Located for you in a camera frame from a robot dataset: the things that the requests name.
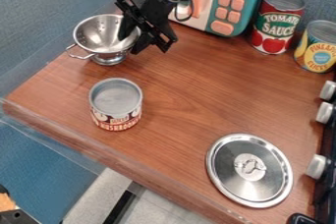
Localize brown mushroom can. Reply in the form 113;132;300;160
87;77;144;133

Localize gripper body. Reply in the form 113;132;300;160
114;0;181;54

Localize yellow pineapple can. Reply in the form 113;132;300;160
292;19;336;74

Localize silver lid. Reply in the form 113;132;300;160
203;133;296;209

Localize red tomato sauce can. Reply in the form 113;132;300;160
249;0;308;55

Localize toy microwave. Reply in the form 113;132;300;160
122;0;272;37

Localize silver colander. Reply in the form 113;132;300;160
64;13;143;67

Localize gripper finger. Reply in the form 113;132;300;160
116;13;139;41
130;30;155;55

